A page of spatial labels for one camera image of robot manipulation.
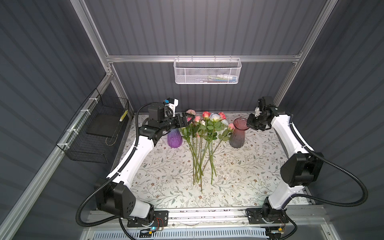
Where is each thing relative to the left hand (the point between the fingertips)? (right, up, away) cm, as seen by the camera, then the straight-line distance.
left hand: (190, 117), depth 74 cm
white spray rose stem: (+25, -2, +34) cm, 42 cm away
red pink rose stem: (+19, -4, +31) cm, 36 cm away
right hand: (+34, -4, +12) cm, 37 cm away
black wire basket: (-49, -9, -2) cm, 50 cm away
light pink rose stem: (+23, -12, +31) cm, 40 cm away
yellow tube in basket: (-38, +2, +8) cm, 38 cm away
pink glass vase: (+29, -12, +19) cm, 36 cm away
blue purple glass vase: (-11, -12, +17) cm, 23 cm away
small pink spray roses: (0, -11, +28) cm, 30 cm away
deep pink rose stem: (+9, -8, +28) cm, 31 cm away
